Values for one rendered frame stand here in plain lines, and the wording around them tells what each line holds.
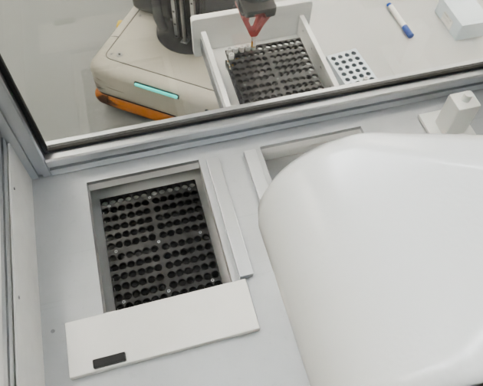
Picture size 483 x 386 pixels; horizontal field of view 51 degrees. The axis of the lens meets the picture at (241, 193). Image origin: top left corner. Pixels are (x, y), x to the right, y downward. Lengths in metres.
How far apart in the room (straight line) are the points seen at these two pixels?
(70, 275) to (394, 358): 0.69
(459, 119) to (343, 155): 0.76
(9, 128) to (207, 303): 0.40
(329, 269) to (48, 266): 0.68
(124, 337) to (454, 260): 0.61
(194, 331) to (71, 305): 0.19
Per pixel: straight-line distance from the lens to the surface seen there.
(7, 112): 0.82
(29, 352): 0.76
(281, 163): 1.06
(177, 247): 0.88
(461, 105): 0.97
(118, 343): 0.78
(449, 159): 0.24
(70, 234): 0.88
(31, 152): 0.90
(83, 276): 0.84
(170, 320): 0.77
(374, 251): 0.22
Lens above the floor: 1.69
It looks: 58 degrees down
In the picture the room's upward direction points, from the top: 2 degrees clockwise
